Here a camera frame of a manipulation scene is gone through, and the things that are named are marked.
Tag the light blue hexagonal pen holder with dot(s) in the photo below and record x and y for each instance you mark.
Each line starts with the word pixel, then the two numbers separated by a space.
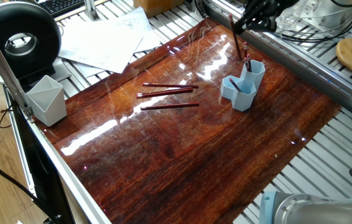
pixel 238 99

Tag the silver metal post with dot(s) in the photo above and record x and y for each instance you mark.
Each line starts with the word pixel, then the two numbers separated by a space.
pixel 91 9

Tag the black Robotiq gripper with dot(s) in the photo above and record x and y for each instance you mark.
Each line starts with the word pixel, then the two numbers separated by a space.
pixel 282 6

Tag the brown wood-grain board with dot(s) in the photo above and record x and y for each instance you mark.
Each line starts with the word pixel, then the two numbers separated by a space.
pixel 182 162

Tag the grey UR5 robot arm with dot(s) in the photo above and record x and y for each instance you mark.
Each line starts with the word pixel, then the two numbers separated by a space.
pixel 319 210

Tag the grey aluminium frame rail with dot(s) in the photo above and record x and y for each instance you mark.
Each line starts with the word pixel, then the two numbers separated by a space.
pixel 5 65

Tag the large white paper sheet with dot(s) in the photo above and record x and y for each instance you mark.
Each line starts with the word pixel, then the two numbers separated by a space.
pixel 101 43

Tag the clear plastic container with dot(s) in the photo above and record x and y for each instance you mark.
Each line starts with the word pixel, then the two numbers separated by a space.
pixel 303 15

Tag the black keyboard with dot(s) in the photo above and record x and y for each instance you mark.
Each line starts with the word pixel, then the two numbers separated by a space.
pixel 64 6

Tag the grey pentagonal pen holder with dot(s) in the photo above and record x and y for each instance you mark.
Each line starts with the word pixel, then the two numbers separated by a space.
pixel 48 109

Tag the small tan box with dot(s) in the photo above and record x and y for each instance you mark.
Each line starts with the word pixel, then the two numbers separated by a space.
pixel 154 6

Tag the small white paper sheet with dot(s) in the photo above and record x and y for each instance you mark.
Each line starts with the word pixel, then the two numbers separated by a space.
pixel 132 25

